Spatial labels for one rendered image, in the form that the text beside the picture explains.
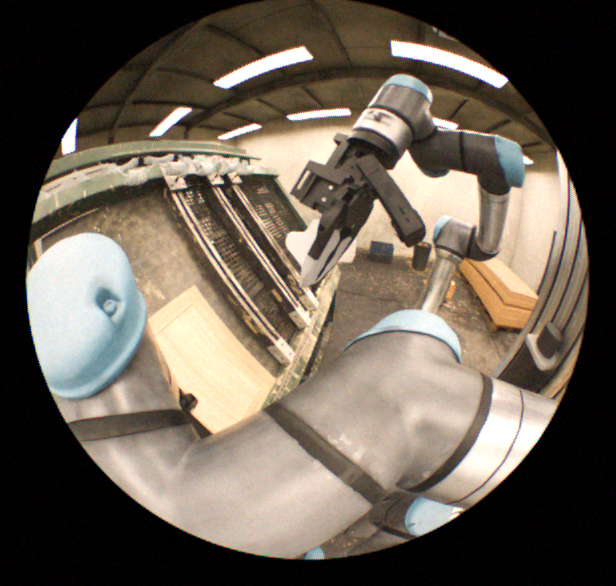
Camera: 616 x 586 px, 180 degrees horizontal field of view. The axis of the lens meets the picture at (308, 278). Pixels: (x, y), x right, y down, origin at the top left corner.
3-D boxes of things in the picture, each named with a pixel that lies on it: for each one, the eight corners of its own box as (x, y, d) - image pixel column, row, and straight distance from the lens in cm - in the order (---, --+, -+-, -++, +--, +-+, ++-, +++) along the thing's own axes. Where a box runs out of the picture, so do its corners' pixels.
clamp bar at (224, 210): (298, 331, 117) (331, 319, 104) (191, 174, 128) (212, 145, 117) (303, 321, 124) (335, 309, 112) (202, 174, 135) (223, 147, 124)
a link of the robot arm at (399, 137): (413, 151, 31) (409, 114, 24) (401, 173, 29) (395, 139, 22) (370, 134, 33) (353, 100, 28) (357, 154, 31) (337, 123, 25)
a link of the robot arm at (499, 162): (494, 275, 72) (528, 178, 29) (469, 263, 73) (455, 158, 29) (502, 244, 76) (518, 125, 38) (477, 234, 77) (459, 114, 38)
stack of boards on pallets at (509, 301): (522, 335, 450) (540, 299, 427) (491, 331, 377) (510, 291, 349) (484, 279, 618) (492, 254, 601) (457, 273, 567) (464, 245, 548)
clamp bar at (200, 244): (280, 366, 100) (318, 359, 84) (152, 179, 113) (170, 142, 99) (287, 353, 105) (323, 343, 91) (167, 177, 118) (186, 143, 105)
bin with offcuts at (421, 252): (429, 273, 487) (435, 248, 469) (410, 269, 476) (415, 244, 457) (425, 265, 534) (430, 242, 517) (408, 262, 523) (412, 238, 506)
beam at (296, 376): (215, 511, 104) (229, 523, 97) (191, 503, 98) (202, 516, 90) (332, 277, 209) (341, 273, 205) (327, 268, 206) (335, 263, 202)
